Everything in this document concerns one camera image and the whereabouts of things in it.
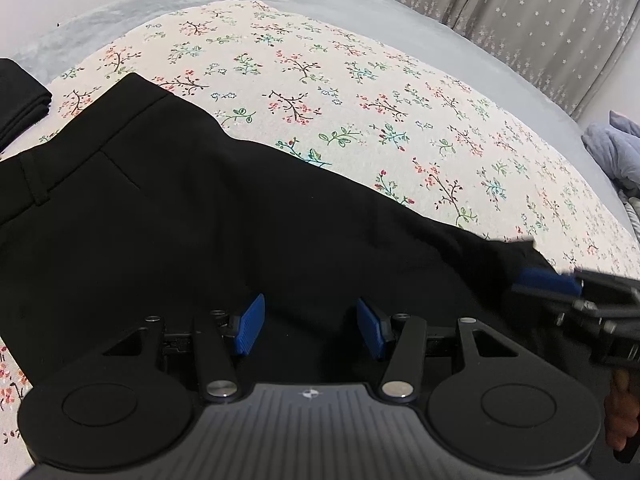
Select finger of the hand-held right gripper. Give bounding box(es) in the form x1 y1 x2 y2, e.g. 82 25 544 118
511 267 584 307

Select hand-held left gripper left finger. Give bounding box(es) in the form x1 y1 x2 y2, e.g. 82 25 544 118
102 293 267 405

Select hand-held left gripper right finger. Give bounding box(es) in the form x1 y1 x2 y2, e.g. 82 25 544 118
356 297 522 403

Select black pants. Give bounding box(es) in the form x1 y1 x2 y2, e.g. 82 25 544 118
0 72 608 413

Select person's right hand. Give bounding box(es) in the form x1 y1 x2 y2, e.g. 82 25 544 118
604 367 640 453

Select blue-grey quilt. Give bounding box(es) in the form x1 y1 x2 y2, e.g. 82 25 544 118
581 110 640 192

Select floral printed blanket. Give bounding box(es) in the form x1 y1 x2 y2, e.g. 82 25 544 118
0 1 640 466

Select grey star-patterned curtain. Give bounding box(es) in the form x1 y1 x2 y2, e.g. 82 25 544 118
285 0 640 123

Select folded black clothes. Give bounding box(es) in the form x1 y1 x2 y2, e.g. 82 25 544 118
0 57 54 150

